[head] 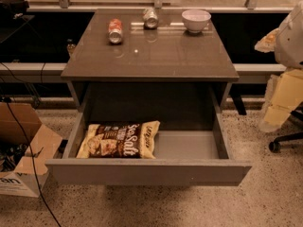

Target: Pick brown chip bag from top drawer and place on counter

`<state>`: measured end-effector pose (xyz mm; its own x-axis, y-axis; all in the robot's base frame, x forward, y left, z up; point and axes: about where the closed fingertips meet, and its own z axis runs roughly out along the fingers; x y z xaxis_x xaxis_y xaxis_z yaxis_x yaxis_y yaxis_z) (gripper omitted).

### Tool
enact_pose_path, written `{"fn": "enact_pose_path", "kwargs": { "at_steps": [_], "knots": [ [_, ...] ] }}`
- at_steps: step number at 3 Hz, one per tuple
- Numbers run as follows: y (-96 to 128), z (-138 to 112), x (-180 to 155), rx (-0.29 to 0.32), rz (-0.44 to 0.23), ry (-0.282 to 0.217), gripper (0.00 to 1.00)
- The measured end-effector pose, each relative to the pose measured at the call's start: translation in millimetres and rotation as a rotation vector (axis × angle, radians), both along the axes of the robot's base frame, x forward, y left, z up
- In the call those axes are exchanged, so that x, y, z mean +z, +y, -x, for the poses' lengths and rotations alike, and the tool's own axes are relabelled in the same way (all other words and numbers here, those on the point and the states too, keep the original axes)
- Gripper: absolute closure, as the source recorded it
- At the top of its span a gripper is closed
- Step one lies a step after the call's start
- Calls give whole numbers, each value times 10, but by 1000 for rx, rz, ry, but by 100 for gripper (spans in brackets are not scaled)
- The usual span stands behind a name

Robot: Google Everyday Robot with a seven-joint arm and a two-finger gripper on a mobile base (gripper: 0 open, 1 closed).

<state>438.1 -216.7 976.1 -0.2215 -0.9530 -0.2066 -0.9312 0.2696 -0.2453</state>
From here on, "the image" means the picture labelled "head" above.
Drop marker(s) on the cardboard box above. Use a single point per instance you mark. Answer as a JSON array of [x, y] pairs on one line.
[[26, 143]]

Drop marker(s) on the grey cabinet with counter top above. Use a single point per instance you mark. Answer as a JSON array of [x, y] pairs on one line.
[[168, 54]]

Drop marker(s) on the small bottle behind cabinet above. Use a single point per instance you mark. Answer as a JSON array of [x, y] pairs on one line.
[[71, 46]]

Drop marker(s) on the silver green soda can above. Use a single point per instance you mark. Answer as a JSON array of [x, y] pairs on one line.
[[150, 18]]

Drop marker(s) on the open grey top drawer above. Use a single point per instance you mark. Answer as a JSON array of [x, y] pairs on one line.
[[190, 148]]

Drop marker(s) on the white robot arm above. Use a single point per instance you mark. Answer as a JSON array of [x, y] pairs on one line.
[[286, 41]]

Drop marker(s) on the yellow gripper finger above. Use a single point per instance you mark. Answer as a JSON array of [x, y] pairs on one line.
[[283, 95]]

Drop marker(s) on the black office chair base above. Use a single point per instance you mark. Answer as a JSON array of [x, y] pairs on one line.
[[275, 146]]

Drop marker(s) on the black bag on desk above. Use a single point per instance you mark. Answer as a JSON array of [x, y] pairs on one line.
[[10, 9]]

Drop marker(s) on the white bowl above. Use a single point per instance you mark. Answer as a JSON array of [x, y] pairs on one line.
[[195, 20]]

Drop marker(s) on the brown sea salt chip bag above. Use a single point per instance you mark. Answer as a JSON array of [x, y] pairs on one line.
[[134, 140]]

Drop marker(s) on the red soda can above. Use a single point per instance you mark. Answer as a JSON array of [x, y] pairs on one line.
[[115, 31]]

